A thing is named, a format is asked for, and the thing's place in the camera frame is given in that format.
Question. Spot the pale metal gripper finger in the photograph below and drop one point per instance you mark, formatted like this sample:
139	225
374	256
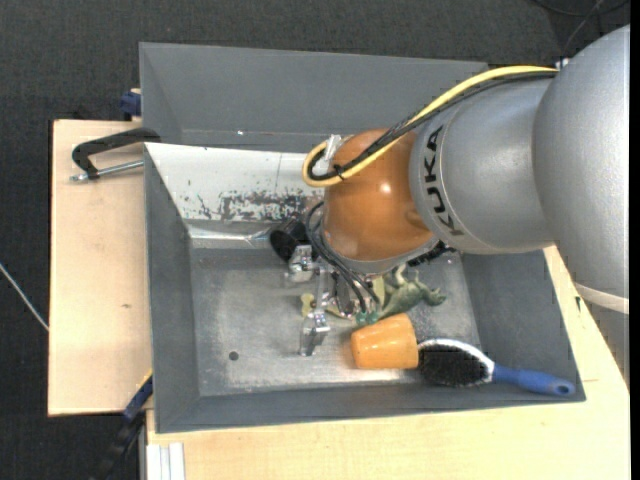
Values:
305	338
320	329

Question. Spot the pale yellow toy piece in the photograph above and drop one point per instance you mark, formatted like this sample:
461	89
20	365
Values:
307	302

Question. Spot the grey metal bin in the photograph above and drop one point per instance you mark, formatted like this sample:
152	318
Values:
250	318

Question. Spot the orange plastic cup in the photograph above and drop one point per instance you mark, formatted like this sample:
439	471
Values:
385	343

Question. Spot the green toy dinosaur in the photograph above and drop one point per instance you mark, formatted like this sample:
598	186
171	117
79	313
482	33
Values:
407	295

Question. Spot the pale wood board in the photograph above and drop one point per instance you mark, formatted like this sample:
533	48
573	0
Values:
100	268

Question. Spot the black cylinder on white bracket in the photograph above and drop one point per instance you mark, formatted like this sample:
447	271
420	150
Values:
286	240

